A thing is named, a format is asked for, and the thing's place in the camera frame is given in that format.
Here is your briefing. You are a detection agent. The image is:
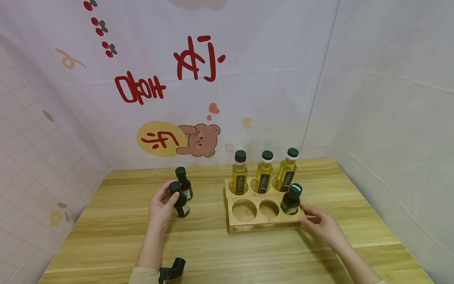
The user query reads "person's right hand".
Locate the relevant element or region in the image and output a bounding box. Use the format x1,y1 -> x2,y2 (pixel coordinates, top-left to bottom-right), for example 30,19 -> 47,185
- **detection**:
299,203 -> 351,253

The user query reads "person's left hand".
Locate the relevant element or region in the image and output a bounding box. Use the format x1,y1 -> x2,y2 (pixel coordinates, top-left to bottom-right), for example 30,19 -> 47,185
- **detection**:
148,179 -> 180,234

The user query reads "dark green small bottle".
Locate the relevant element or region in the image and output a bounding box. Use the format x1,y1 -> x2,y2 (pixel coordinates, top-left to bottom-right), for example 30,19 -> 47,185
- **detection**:
169,181 -> 190,218
280,183 -> 303,215
175,166 -> 194,201

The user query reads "person's right forearm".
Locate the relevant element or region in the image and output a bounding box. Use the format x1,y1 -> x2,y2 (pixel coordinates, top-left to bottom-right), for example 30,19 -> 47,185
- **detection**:
333,240 -> 388,284

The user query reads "person's left forearm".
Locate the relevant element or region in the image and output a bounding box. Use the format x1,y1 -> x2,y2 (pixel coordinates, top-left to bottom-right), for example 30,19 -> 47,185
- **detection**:
128,227 -> 168,284

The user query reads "yellow oil bottle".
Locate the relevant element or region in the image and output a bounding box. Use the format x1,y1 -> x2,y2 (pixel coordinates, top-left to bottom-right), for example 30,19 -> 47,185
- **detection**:
255,150 -> 274,194
275,148 -> 300,193
232,150 -> 248,196

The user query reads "wooden bottle rack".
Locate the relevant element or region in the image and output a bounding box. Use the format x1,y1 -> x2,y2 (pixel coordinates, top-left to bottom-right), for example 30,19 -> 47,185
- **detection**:
224,176 -> 316,234

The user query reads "black wrist band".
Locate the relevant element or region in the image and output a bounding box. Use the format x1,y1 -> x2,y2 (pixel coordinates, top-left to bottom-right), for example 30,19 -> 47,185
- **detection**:
158,258 -> 186,284

